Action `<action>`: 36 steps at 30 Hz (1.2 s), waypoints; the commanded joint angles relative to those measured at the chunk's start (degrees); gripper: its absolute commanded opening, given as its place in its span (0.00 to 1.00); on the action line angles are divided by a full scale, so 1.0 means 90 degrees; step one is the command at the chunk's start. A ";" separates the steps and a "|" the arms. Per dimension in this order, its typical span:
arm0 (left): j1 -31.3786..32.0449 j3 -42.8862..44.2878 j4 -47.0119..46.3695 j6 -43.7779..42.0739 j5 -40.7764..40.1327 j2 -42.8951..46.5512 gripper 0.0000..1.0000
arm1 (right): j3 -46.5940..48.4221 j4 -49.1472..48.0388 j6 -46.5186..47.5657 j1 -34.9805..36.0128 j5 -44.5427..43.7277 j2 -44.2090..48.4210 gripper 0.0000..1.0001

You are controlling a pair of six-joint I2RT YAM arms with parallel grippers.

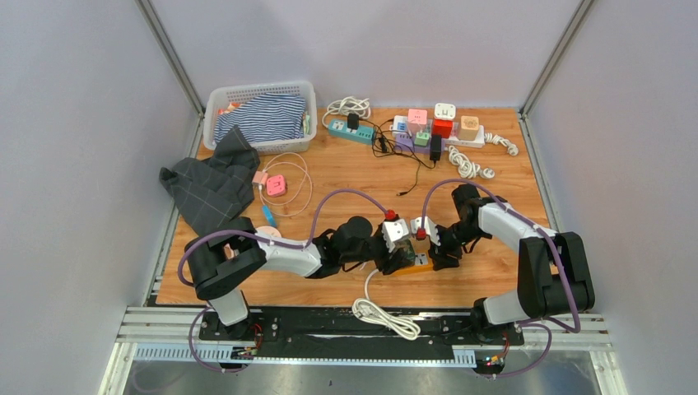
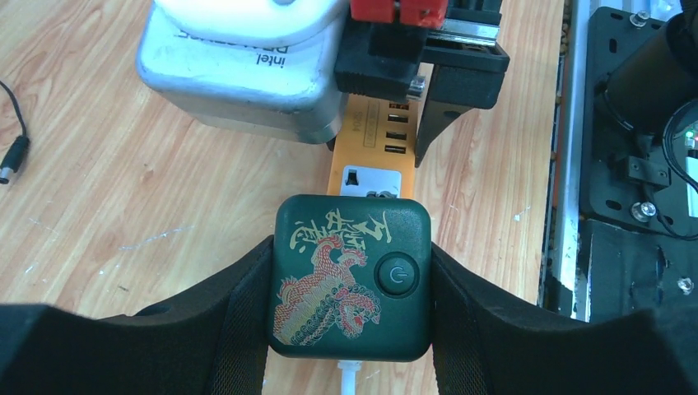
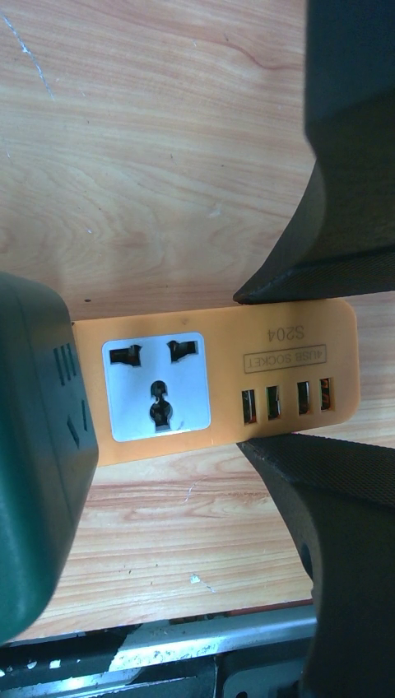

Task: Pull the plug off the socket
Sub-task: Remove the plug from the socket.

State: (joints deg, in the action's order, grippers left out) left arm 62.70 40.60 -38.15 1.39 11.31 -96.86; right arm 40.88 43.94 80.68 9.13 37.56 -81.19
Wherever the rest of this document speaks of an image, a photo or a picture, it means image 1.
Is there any light pink usb charger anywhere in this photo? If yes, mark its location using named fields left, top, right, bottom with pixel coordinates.
left=252, top=171, right=268, bottom=190

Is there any blue white striped cloth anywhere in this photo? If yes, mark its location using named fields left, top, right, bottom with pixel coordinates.
left=213, top=93, right=306, bottom=144

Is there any dark green cube socket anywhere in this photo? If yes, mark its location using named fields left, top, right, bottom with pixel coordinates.
left=397, top=242, right=416, bottom=267

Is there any white coiled cord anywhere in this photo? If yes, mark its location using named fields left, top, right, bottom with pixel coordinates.
left=320, top=95, right=372, bottom=130
left=447, top=132, right=520, bottom=181

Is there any white cord edge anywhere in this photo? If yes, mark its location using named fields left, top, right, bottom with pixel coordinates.
left=351, top=267, right=422, bottom=342

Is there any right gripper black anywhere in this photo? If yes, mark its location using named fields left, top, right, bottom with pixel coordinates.
left=429, top=221, right=487, bottom=270

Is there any pink cube socket back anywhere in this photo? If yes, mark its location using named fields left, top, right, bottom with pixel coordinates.
left=407, top=109, right=428, bottom=135

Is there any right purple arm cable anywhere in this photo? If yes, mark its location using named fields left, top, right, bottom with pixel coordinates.
left=421, top=179, right=583, bottom=379

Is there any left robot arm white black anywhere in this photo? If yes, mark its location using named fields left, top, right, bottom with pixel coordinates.
left=181, top=216, right=416, bottom=340

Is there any white plastic basket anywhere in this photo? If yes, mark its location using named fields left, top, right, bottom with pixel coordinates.
left=202, top=81, right=319, bottom=154

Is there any black power adapter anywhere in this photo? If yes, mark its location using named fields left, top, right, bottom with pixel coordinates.
left=429, top=134, right=443, bottom=164

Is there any orange power strip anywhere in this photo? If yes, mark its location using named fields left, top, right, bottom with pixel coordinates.
left=394, top=253, right=434, bottom=276

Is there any round pink power strip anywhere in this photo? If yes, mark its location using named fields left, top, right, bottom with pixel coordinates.
left=255, top=225, right=282, bottom=238

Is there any tan cube socket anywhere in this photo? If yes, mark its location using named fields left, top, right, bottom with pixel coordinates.
left=458, top=115, right=480, bottom=141

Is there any white coiled cord middle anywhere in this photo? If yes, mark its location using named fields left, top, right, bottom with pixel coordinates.
left=447, top=132, right=520, bottom=181

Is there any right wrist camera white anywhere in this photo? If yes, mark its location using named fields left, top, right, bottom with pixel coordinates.
left=410, top=216, right=440, bottom=246

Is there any red cube socket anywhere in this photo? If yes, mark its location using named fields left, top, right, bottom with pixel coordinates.
left=431, top=118, right=454, bottom=139

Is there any black thin cable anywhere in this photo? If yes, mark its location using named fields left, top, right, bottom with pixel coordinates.
left=360, top=117, right=437, bottom=198

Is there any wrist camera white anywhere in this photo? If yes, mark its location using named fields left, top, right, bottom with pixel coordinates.
left=380, top=209, right=412, bottom=252
left=410, top=216, right=440, bottom=246

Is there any pink cube adapter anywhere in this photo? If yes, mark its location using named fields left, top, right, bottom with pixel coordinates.
left=265, top=174, right=287, bottom=198

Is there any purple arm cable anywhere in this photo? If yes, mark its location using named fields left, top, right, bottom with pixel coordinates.
left=177, top=188, right=393, bottom=375
left=421, top=179, right=583, bottom=379

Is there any white cube socket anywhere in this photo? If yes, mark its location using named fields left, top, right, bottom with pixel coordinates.
left=433, top=102, right=457, bottom=121

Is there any purple power strip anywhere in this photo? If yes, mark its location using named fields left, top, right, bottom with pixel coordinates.
left=393, top=132, right=430, bottom=155

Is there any blue cube socket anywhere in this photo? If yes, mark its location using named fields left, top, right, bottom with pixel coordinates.
left=262, top=205, right=277, bottom=227

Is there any white coiled cord back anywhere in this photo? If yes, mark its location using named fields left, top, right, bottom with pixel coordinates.
left=320, top=95, right=372, bottom=130

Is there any dark grey checked cloth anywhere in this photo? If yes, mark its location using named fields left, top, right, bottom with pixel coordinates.
left=159, top=125, right=260, bottom=236

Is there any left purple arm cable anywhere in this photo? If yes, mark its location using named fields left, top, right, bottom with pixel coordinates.
left=177, top=188, right=393, bottom=375

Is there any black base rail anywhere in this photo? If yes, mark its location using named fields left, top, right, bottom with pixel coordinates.
left=198, top=306, right=524, bottom=360

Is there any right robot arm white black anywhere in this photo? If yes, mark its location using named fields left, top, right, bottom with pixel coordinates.
left=414, top=179, right=595, bottom=344

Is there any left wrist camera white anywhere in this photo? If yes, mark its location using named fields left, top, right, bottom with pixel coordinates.
left=380, top=209, right=412, bottom=252

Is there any white long power strip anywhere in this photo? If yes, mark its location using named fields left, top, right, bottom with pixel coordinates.
left=389, top=115, right=486, bottom=151

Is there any teal power strip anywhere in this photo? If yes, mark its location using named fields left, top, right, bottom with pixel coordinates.
left=328, top=119, right=375, bottom=146

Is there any pink usb cable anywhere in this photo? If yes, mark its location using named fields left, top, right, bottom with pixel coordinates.
left=258, top=151, right=315, bottom=219

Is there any black charger on teal strip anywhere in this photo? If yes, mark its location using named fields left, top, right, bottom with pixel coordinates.
left=347, top=113, right=361, bottom=130

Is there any green small adapter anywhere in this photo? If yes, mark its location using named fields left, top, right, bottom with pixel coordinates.
left=413, top=132, right=430, bottom=147

